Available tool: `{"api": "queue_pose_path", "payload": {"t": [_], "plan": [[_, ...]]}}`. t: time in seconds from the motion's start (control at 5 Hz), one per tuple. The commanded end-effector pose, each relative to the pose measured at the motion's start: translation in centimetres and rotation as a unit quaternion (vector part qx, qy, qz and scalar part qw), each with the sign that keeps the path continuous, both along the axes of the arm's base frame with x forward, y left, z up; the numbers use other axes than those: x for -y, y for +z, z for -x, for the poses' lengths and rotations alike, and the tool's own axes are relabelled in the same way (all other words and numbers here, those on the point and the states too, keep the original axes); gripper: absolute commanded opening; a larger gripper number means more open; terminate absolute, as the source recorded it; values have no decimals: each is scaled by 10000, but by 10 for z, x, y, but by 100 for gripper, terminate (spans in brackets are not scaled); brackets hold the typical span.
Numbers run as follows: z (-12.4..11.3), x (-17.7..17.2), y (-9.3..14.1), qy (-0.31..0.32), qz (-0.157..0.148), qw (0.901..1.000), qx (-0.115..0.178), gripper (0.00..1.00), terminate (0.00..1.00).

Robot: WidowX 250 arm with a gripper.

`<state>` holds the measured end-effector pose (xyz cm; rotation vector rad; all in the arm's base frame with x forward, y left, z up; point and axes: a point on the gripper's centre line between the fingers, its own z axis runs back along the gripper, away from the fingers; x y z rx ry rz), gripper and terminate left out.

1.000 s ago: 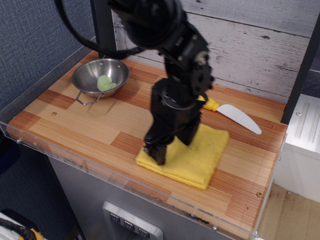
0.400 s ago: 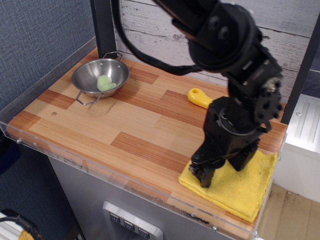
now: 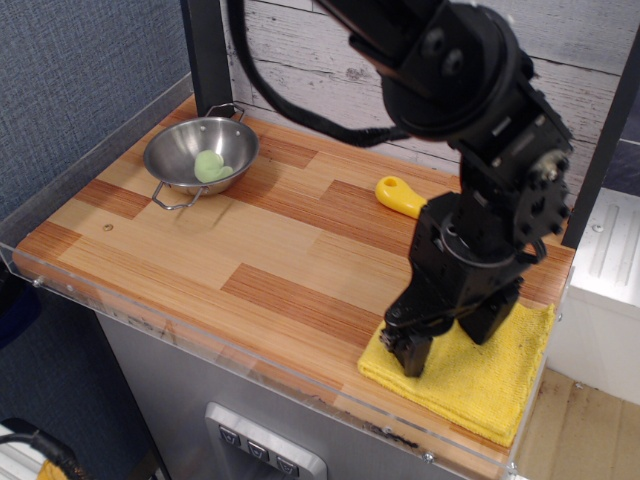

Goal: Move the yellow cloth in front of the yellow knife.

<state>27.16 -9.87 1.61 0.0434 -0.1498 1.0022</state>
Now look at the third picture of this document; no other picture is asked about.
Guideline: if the yellow cloth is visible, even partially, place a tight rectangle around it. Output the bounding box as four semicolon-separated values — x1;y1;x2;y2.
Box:
357;304;556;447

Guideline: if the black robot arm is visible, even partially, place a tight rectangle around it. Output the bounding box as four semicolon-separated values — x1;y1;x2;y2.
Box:
325;1;572;377

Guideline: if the black vertical post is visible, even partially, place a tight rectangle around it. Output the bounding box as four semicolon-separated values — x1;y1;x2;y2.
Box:
180;0;234;118
562;32;639;249

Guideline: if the grey toy fridge front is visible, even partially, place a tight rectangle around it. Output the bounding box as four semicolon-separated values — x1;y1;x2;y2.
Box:
98;315;502;479

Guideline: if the yellow handled toy knife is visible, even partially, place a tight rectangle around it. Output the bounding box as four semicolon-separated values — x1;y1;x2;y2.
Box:
374;176;427;219

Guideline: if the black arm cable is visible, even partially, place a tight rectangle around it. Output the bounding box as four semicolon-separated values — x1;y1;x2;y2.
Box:
225;0;416;149

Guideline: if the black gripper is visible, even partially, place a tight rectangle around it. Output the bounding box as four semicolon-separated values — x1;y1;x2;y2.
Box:
380;193;525;377

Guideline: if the black vertical post left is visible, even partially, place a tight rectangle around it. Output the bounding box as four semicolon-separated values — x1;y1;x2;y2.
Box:
180;0;234;118

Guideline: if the clear acrylic table guard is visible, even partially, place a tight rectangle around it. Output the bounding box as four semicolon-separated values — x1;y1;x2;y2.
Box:
0;72;576;480

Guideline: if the black and yellow object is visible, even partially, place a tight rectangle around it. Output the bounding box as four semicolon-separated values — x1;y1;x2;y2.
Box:
1;426;86;479

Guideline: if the white toy sink counter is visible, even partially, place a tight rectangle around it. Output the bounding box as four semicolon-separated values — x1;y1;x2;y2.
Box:
547;188;639;404

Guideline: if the steel bowl with handles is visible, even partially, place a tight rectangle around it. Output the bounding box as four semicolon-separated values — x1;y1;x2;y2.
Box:
143;102;260;210

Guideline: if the green toy vegetable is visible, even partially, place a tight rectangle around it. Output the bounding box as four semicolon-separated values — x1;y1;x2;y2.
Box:
194;150;234;183

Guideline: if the black vertical post right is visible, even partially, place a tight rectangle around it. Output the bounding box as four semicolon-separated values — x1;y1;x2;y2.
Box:
562;32;639;249

